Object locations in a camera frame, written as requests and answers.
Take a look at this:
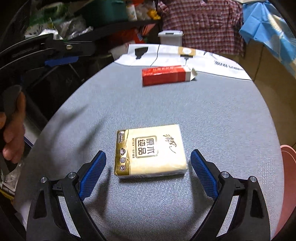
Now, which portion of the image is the cream tissue pack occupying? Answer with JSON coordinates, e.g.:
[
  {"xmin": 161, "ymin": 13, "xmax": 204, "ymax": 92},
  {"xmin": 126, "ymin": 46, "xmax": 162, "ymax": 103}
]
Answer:
[{"xmin": 114, "ymin": 125, "xmax": 188, "ymax": 178}]

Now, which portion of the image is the red white carton box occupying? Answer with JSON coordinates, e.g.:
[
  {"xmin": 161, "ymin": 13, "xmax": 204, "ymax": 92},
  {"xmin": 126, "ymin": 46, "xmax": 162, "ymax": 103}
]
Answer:
[{"xmin": 142, "ymin": 66, "xmax": 197, "ymax": 86}]

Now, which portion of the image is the white plastic trash bin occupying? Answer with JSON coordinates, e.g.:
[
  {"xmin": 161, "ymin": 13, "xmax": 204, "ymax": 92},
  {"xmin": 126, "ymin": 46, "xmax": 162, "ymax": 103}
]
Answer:
[{"xmin": 158, "ymin": 30, "xmax": 184, "ymax": 46}]

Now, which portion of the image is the person's left hand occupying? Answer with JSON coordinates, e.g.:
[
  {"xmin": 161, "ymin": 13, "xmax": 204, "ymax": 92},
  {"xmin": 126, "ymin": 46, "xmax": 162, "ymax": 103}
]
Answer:
[{"xmin": 1, "ymin": 92, "xmax": 26, "ymax": 164}]

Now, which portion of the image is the black metal storage shelf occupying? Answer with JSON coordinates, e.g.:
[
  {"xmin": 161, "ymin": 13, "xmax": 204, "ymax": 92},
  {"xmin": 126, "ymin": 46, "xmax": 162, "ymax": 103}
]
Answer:
[{"xmin": 1, "ymin": 1, "xmax": 162, "ymax": 126}]

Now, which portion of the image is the pink plastic basin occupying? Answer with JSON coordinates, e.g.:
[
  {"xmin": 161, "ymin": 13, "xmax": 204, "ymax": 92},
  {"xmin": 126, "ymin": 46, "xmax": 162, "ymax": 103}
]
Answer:
[{"xmin": 273, "ymin": 145, "xmax": 295, "ymax": 240}]

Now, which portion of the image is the red plaid hanging shirt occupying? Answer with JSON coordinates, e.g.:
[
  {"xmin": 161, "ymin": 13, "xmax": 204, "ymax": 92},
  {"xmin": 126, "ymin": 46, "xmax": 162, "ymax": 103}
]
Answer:
[{"xmin": 158, "ymin": 0, "xmax": 245, "ymax": 57}]

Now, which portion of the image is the blue white floral cloth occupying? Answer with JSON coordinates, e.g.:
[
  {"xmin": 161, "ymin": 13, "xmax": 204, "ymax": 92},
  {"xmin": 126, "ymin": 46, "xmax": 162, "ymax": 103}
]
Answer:
[{"xmin": 239, "ymin": 1, "xmax": 295, "ymax": 77}]

